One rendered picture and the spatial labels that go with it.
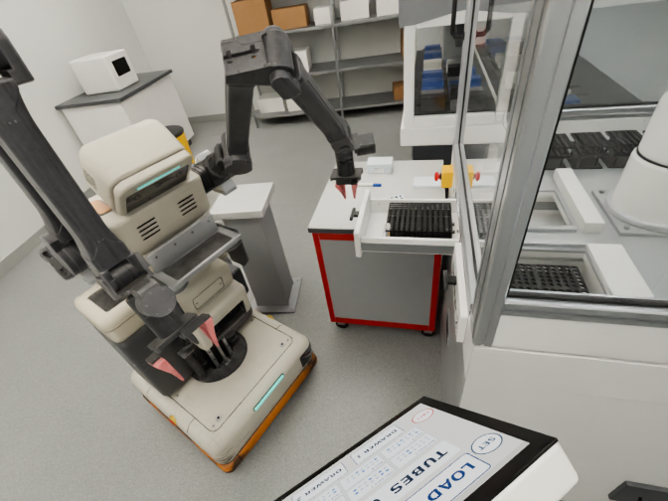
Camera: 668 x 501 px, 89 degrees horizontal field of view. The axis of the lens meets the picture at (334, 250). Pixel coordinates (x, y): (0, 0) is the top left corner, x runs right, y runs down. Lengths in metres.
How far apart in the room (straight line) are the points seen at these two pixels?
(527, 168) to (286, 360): 1.34
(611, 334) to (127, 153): 1.08
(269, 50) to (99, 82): 3.89
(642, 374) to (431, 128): 1.41
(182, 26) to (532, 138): 5.41
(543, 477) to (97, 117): 4.34
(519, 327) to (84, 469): 1.95
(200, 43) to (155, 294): 5.14
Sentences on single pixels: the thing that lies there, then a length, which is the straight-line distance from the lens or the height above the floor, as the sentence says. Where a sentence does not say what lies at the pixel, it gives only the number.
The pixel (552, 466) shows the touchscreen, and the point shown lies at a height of 1.19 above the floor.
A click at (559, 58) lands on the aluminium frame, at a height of 1.51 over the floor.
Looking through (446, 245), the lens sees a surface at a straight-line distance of 1.17.
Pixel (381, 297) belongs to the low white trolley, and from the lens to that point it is 1.74.
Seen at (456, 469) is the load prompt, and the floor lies 1.15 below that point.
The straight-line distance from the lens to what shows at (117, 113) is 4.25.
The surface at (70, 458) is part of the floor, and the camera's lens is 2.27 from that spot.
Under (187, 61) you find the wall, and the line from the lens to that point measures 5.82.
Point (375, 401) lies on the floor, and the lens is 1.80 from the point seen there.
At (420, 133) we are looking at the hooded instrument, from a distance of 1.97.
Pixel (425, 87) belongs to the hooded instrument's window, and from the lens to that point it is 1.92.
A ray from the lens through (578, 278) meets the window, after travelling 0.74.
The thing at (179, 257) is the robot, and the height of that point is 1.04.
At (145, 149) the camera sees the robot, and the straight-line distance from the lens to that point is 0.95.
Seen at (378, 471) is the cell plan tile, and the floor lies 1.06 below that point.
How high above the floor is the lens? 1.62
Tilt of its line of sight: 40 degrees down
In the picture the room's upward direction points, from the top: 10 degrees counter-clockwise
